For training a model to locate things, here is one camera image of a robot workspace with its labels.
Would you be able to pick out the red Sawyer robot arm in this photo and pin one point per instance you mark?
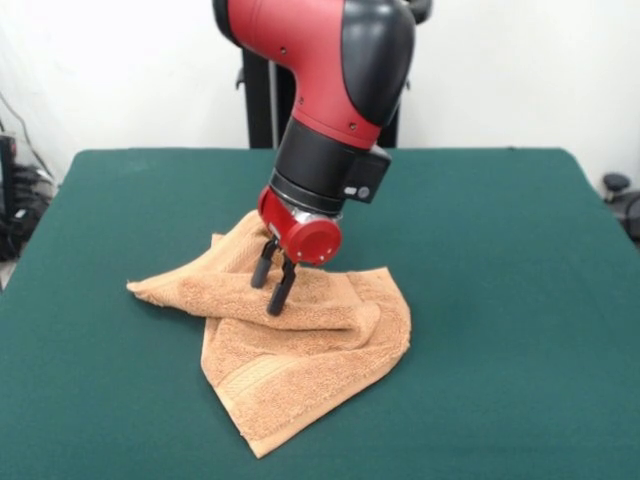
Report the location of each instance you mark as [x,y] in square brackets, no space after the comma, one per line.
[325,75]

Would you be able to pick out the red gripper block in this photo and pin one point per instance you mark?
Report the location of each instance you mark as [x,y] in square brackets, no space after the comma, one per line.
[310,242]

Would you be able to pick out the grey office chair base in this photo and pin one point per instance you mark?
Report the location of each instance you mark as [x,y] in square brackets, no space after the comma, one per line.
[620,195]

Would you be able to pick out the black electronics box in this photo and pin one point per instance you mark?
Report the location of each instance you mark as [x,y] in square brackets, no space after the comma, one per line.
[9,190]

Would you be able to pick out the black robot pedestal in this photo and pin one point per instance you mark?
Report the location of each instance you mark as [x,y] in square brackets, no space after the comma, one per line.
[257,115]

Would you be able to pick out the dark green table cloth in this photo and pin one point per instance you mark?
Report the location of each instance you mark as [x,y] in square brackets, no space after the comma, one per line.
[500,325]

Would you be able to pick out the tan terry towel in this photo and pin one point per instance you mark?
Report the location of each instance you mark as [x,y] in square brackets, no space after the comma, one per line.
[300,350]

